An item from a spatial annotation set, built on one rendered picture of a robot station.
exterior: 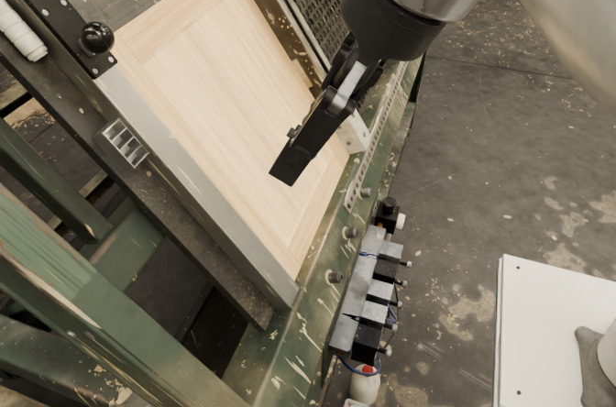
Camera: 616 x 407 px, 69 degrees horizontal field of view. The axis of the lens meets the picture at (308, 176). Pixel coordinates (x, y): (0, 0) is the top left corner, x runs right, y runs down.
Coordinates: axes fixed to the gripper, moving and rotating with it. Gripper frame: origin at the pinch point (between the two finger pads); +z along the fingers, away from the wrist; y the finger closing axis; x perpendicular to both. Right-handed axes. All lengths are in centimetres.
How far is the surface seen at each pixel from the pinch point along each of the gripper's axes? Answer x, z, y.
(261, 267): 7.1, 39.2, -10.9
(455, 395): 99, 104, -45
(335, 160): 13, 44, -51
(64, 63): -33.2, 17.4, -10.2
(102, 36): -26.0, 5.5, -6.3
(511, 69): 117, 93, -292
